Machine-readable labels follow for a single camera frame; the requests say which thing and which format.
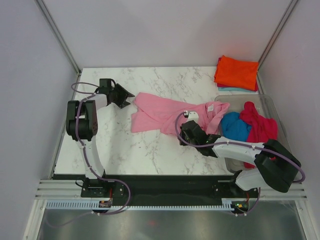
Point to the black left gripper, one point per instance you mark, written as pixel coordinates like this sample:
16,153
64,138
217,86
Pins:
122,103

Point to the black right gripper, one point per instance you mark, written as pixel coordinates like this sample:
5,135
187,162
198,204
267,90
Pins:
182,133

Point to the pink t shirt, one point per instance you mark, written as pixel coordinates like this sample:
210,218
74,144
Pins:
158,113

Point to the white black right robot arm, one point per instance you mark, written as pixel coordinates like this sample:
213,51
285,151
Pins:
274,165

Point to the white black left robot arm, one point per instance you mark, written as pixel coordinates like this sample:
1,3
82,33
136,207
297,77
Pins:
82,125

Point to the blue crumpled t shirt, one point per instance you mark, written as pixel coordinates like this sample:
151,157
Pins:
234,128

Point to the teal folded t shirt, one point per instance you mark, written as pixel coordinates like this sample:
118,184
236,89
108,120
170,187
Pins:
231,89

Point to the crimson crumpled t shirt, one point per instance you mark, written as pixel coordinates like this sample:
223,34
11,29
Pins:
261,129

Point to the orange folded t shirt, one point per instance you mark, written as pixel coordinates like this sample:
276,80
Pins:
236,73

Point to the clear plastic bin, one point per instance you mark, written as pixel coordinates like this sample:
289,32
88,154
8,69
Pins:
264,106

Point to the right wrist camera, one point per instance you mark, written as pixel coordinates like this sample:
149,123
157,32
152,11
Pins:
191,116

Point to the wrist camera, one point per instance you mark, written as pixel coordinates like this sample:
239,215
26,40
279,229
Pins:
107,83
191,116

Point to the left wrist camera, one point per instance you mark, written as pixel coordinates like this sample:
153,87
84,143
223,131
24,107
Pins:
107,83

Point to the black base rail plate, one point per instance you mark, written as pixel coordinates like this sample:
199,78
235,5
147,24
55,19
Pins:
171,189

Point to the white slotted cable duct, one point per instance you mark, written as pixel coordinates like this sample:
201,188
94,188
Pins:
224,204

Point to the left aluminium frame post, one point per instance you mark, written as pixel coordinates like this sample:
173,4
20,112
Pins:
57,34

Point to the aluminium frame post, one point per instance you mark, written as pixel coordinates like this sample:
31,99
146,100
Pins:
57,34
278,30

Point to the aluminium front frame rail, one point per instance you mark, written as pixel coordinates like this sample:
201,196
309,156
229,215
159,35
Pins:
67,190

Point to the right aluminium frame post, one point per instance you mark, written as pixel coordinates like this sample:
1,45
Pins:
278,30

